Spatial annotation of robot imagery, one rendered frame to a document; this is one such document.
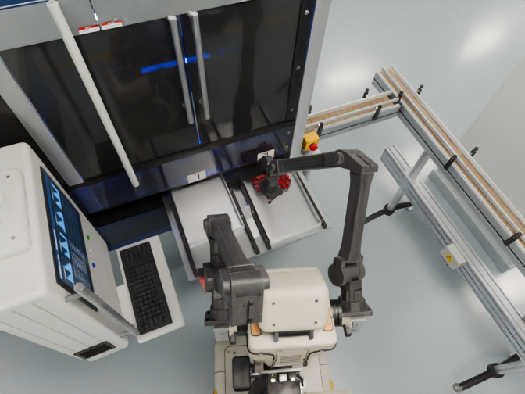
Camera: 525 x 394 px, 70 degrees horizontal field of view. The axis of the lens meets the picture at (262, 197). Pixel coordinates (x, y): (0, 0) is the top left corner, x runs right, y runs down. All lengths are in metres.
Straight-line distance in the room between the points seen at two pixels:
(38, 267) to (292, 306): 0.67
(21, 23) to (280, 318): 1.01
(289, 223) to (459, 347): 1.50
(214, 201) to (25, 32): 1.03
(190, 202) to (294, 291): 0.87
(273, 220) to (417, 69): 2.78
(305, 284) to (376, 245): 1.74
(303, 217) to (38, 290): 1.15
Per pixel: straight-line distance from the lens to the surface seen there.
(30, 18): 1.13
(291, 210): 1.78
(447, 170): 2.17
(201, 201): 1.81
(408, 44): 4.44
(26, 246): 1.08
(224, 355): 2.18
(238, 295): 0.87
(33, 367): 2.75
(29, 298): 1.05
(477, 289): 2.41
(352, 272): 1.28
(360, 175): 1.17
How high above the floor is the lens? 2.43
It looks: 59 degrees down
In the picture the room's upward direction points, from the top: 5 degrees clockwise
